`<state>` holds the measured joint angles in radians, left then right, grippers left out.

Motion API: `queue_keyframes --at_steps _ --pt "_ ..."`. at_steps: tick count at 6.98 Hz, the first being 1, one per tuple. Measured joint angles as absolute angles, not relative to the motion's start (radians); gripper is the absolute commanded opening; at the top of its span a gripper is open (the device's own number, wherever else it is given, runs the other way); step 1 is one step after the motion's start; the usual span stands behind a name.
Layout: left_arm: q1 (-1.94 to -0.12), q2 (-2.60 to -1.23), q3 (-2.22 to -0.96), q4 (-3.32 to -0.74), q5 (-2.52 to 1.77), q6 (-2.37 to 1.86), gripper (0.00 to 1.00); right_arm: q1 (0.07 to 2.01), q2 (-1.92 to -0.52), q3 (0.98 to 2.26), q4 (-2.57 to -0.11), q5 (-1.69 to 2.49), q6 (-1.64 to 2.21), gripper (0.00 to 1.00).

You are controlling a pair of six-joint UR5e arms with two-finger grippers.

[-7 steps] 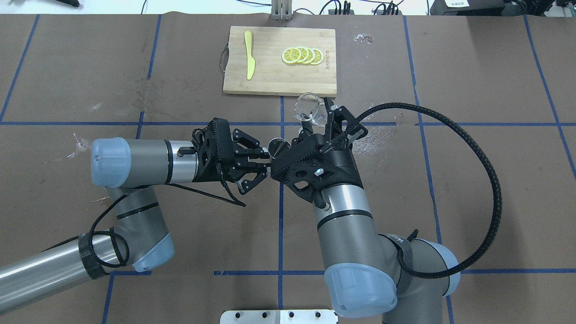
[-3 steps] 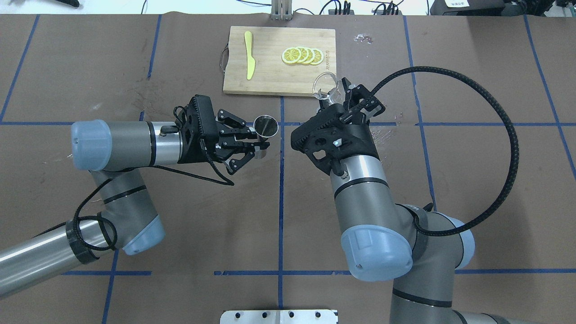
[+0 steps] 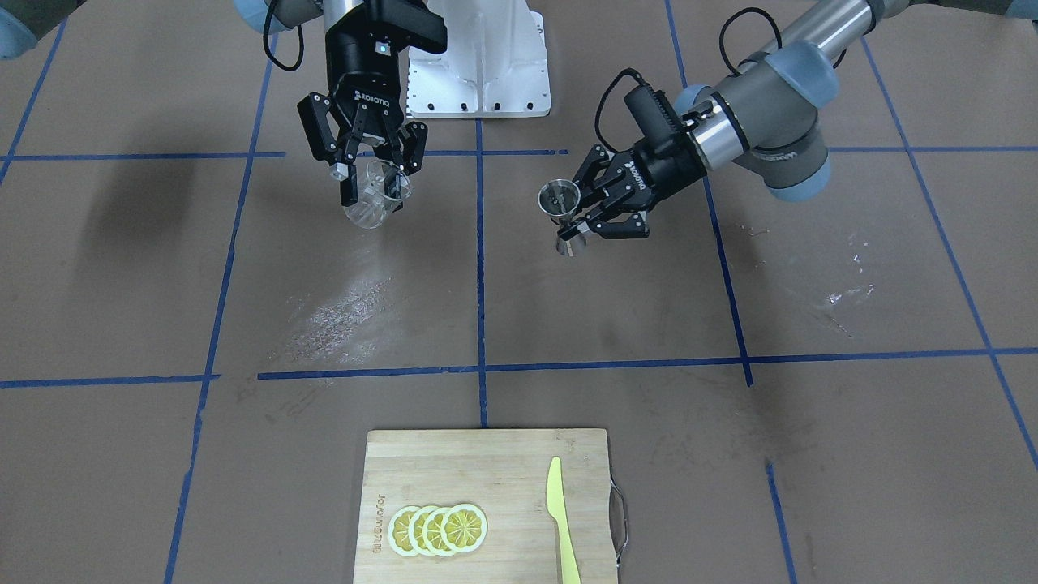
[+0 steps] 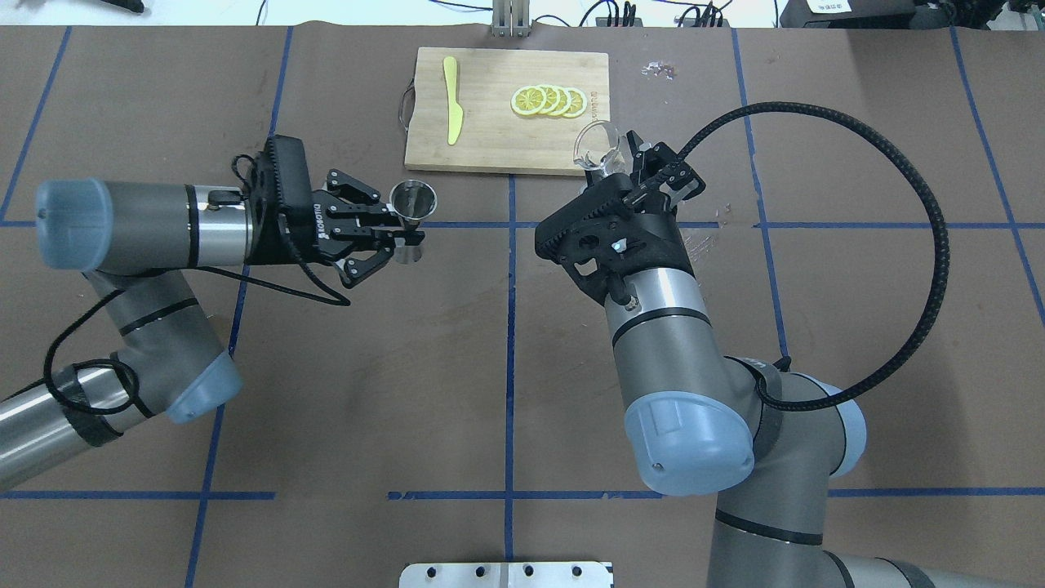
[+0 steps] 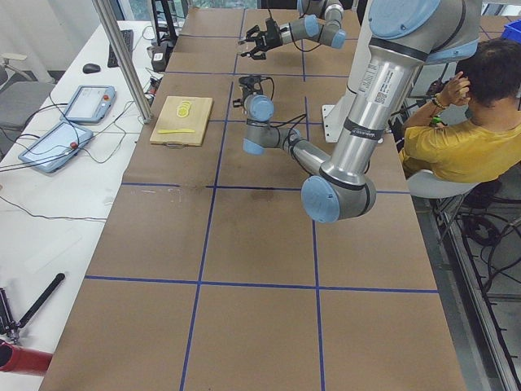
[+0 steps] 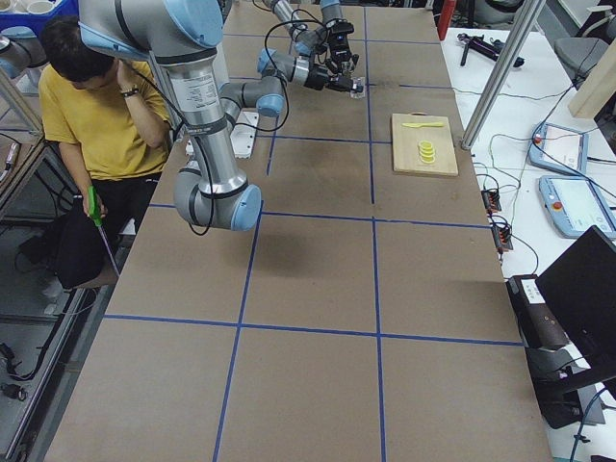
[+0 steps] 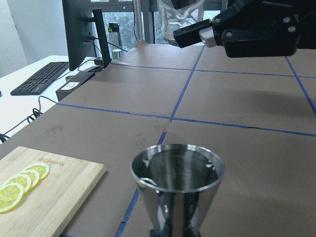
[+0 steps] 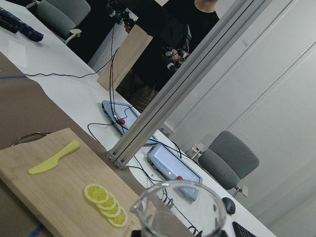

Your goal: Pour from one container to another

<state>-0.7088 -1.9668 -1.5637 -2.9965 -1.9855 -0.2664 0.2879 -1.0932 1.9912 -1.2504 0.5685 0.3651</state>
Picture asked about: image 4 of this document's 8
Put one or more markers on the aluminium frame post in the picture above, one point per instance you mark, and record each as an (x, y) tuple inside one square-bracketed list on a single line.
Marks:
[(510, 18)]

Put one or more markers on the yellow plastic knife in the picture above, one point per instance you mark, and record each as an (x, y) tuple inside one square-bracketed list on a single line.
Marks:
[(455, 111)]

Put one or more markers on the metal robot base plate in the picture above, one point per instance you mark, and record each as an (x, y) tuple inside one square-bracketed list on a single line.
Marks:
[(509, 574)]

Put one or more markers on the clear glass beaker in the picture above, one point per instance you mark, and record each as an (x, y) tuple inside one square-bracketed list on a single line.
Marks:
[(596, 140)]

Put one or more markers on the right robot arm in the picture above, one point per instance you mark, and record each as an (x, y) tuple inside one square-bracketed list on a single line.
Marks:
[(766, 441)]

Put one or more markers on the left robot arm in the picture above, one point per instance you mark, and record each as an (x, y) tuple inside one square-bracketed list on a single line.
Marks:
[(146, 348)]

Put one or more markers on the bamboo cutting board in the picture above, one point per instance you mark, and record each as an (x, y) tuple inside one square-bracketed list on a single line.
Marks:
[(494, 138)]

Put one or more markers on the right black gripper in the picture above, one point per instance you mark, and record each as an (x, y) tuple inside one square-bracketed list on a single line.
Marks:
[(663, 241)]

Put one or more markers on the lemon slice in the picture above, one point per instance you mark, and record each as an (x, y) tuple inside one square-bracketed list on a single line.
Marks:
[(528, 100), (564, 102), (552, 99), (579, 102)]

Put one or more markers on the front lemon slice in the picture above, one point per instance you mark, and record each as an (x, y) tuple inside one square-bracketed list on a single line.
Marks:
[(528, 100)]

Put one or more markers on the steel jigger measuring cup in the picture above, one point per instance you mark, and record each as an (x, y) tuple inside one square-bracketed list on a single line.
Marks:
[(412, 201)]

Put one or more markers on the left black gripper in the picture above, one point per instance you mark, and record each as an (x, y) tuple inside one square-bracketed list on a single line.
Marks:
[(287, 237)]

